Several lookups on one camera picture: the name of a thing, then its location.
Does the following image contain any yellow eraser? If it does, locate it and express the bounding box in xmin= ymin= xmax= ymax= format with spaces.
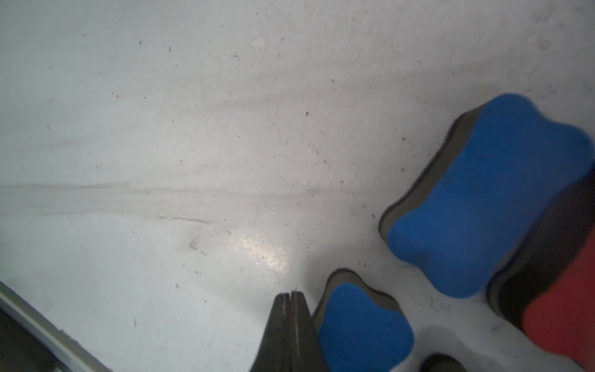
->
xmin=419 ymin=353 xmax=466 ymax=372

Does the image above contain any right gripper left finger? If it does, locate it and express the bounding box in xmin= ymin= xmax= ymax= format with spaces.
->
xmin=250 ymin=293 xmax=292 ymax=372

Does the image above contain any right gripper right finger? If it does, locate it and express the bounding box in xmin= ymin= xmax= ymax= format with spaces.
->
xmin=291 ymin=291 xmax=328 ymax=372

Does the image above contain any blue eraser top shelf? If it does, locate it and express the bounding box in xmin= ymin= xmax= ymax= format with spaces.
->
xmin=312 ymin=268 xmax=415 ymax=371

